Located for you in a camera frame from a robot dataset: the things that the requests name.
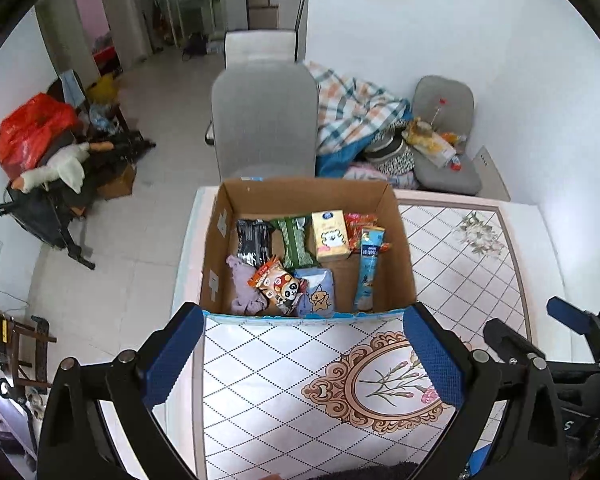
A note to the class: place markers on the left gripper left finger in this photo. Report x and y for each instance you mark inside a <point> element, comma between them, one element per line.
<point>75,441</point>

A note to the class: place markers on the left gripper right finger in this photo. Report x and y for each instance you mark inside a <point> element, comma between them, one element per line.
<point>467,380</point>

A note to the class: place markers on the purple cloth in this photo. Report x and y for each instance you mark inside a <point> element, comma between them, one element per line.
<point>248,300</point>

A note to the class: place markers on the blue tissue pack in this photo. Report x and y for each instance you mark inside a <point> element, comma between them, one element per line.
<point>319,297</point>

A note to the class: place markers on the blue long snack pack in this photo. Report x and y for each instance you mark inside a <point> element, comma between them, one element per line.
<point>363,300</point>

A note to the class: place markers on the orange snack bag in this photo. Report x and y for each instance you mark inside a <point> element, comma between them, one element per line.
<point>279,286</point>

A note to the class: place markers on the black snack bag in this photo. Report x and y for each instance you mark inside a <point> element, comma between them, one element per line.
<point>254,241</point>

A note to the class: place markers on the red floral snack bag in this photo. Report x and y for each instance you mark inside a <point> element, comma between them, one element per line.
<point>360,224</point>

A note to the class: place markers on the wooden stool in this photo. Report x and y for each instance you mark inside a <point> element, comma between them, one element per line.
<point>21,374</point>

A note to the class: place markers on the small brown cardboard box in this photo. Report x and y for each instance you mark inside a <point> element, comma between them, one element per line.
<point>120,185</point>

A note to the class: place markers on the white goose plush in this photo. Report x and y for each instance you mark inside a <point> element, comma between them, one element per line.
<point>64,165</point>

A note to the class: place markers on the yellow plastic bag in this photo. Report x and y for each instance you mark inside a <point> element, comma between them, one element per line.
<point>441,149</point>

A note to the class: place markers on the yellow tissue pack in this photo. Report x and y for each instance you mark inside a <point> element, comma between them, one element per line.
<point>330,236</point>

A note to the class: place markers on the striped hat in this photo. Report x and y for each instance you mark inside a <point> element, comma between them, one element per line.
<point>390,155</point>

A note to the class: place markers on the green snack bag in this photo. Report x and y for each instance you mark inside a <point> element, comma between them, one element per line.
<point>294,230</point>

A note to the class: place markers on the floral pink bedding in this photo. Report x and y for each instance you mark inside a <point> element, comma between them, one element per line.
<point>367,172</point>

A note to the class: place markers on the red plastic bag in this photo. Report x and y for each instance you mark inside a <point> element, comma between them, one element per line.
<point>26,134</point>

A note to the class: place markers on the blue quilt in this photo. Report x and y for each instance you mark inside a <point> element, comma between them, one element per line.
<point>336,164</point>

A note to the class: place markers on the plaid blanket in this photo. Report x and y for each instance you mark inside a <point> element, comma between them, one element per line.
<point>351,110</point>

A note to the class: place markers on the grey chair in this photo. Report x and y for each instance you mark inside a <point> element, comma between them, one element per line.
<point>264,121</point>

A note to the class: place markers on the black stroller frame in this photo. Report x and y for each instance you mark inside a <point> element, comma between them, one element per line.
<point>47,211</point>

